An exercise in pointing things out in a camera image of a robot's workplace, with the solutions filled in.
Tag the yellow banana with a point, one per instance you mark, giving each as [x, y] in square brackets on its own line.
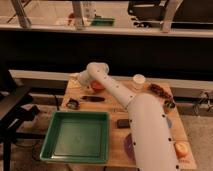
[73, 83]

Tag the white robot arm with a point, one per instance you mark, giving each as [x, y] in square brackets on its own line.
[151, 137]

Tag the red bowl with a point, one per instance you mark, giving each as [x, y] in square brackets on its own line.
[96, 86]

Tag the dark brown eggplant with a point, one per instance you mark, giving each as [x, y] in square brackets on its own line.
[93, 98]

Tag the white cup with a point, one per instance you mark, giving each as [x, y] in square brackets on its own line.
[138, 81]

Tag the black rectangular block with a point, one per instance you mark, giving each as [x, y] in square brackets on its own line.
[123, 123]

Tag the brown grape bunch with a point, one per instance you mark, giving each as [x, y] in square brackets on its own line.
[159, 91]

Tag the green plastic tray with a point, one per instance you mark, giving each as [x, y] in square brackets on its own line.
[77, 137]

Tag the small brown can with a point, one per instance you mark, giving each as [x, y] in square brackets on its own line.
[168, 106]

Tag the green box on shelf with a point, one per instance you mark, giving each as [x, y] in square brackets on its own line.
[103, 22]

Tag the blue cup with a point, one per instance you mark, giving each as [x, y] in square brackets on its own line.
[169, 122]

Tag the orange fruit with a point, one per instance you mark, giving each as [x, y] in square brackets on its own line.
[181, 149]

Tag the black chair frame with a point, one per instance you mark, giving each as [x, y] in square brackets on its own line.
[12, 113]

